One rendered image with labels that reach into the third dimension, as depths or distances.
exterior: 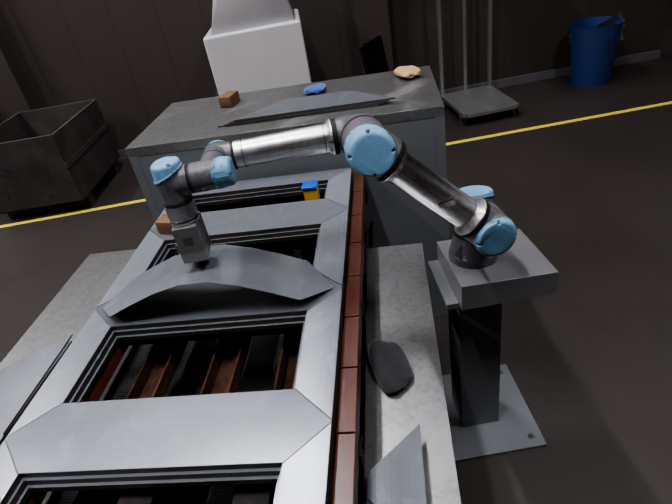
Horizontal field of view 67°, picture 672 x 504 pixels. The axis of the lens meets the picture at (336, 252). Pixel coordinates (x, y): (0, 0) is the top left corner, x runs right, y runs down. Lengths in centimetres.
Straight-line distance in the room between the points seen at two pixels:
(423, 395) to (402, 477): 25
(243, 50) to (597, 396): 337
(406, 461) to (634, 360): 148
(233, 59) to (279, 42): 38
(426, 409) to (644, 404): 118
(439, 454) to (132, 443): 66
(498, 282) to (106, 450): 108
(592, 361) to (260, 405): 161
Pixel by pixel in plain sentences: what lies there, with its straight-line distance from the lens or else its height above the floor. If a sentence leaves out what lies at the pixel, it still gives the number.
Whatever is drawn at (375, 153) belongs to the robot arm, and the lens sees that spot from 121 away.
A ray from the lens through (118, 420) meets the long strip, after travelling 128.
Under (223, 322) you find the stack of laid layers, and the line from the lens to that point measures 142.
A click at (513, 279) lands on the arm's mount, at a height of 76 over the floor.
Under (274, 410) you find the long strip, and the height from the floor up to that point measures 86.
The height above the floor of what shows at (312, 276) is 89.
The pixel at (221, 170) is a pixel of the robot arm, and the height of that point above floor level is 125.
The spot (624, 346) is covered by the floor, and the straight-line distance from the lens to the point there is 252.
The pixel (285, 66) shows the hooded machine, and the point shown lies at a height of 78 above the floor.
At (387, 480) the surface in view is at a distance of 116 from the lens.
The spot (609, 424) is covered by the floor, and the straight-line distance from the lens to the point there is 222.
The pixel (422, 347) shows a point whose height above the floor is 68.
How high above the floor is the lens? 170
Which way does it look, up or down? 33 degrees down
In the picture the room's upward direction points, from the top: 11 degrees counter-clockwise
